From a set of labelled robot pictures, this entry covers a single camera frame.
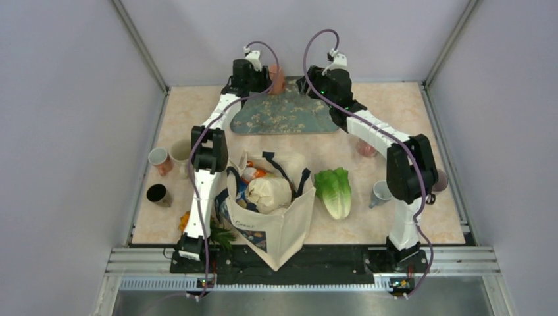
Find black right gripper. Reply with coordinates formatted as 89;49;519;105
297;66;337;109

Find salmon pink mug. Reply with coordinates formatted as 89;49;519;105
268;64;286;95
148;147;173;177

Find pink patterned mug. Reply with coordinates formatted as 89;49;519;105
356;139;378;158

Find cream dragon print mug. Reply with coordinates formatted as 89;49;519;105
169;139;191;179

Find white ceramic mug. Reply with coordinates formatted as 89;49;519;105
369;180;393;209

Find mauve purple mug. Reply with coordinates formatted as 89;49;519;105
430;169;449;204

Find brown striped mug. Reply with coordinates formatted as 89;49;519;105
146;184;172;207

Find cream canvas tote bag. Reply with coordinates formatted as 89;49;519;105
221;151;316;271

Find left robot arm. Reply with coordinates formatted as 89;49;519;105
177;57;272;272

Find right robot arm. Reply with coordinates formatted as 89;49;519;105
297;65;438;271

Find teal floral serving tray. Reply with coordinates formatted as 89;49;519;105
230;77;338;135

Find orange snack packet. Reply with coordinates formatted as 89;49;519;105
241;161;268;184

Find green romaine lettuce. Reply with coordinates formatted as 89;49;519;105
315;167;352;220

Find blue cookie snack bag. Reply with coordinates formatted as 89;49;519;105
215;180;247;222

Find cream paper wrapped package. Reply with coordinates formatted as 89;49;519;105
246;176;292;214

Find pineapple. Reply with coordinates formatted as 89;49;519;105
178;211;238;250

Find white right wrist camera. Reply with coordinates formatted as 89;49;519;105
322;49;347;76

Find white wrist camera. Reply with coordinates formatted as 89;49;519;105
322;49;347;76
243;46;263;72

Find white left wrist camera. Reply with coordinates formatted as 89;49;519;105
243;46;263;72

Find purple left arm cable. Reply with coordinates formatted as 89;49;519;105
186;41;281;302

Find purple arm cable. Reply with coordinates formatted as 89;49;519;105
302;28;434;300
186;41;281;302

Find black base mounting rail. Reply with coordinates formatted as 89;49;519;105
167;244;432;286

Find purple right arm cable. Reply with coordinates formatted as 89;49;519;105
302;28;434;300

